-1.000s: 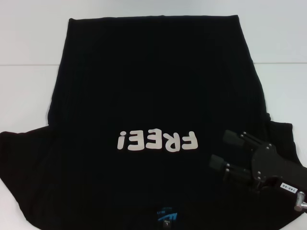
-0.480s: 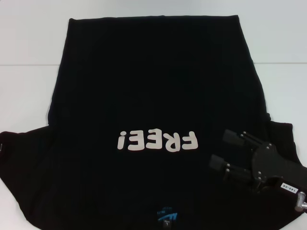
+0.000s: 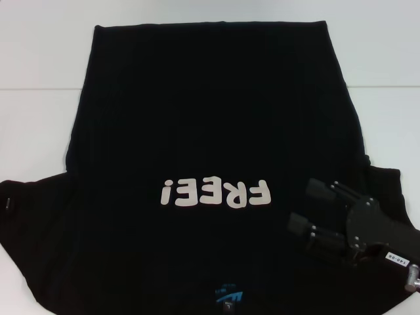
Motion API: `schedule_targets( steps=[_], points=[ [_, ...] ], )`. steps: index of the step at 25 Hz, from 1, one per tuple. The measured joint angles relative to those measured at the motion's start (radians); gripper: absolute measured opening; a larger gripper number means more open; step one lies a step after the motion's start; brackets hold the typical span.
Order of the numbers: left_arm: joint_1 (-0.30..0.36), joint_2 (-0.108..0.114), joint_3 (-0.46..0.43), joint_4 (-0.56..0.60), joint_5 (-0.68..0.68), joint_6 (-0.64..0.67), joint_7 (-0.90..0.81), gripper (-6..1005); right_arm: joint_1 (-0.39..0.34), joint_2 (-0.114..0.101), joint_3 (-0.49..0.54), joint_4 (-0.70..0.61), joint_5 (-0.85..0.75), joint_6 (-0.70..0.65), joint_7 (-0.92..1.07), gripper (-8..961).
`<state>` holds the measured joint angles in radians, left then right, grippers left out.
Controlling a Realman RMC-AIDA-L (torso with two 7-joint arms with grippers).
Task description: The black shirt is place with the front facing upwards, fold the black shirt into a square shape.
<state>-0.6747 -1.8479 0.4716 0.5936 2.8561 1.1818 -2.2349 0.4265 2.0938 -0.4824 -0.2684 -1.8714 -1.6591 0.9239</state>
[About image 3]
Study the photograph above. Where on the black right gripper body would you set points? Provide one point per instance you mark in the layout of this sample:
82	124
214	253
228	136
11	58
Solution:
370	223

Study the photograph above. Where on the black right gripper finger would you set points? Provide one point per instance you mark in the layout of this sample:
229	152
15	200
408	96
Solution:
311	229
328	190

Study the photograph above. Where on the black shirt with FREE print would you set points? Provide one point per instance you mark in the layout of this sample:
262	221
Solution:
210	115

